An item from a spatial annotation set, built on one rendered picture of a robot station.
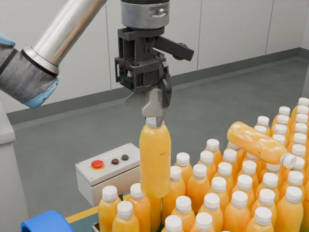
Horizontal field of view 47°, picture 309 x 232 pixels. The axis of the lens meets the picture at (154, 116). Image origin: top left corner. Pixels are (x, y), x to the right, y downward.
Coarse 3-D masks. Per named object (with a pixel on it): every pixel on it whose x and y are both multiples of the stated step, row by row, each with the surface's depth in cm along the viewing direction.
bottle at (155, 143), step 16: (144, 128) 77; (160, 128) 76; (144, 144) 77; (160, 144) 76; (144, 160) 79; (160, 160) 78; (144, 176) 81; (160, 176) 80; (144, 192) 84; (160, 192) 83
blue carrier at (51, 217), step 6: (54, 210) 72; (36, 216) 71; (42, 216) 70; (48, 216) 69; (54, 216) 68; (60, 216) 68; (24, 222) 69; (30, 222) 68; (36, 222) 67; (42, 222) 67; (48, 222) 67; (54, 222) 66; (60, 222) 66; (66, 222) 66; (24, 228) 75; (30, 228) 66; (36, 228) 65; (42, 228) 65; (48, 228) 65; (54, 228) 65; (60, 228) 65; (66, 228) 65; (72, 228) 66
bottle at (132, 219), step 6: (120, 216) 87; (126, 216) 87; (132, 216) 89; (114, 222) 89; (120, 222) 87; (126, 222) 87; (132, 222) 88; (138, 222) 90; (114, 228) 88; (120, 228) 87; (126, 228) 87; (132, 228) 88; (138, 228) 90
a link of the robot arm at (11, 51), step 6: (0, 36) 115; (6, 36) 123; (0, 42) 116; (6, 42) 117; (12, 42) 120; (0, 48) 117; (6, 48) 119; (12, 48) 121; (0, 54) 117; (6, 54) 118; (12, 54) 119; (0, 60) 117; (6, 60) 118; (0, 66) 117; (6, 66) 117; (0, 72) 117
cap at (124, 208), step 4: (120, 204) 88; (124, 204) 88; (128, 204) 88; (120, 208) 87; (124, 208) 87; (128, 208) 87; (132, 208) 88; (120, 212) 86; (124, 212) 86; (128, 212) 86; (124, 216) 87
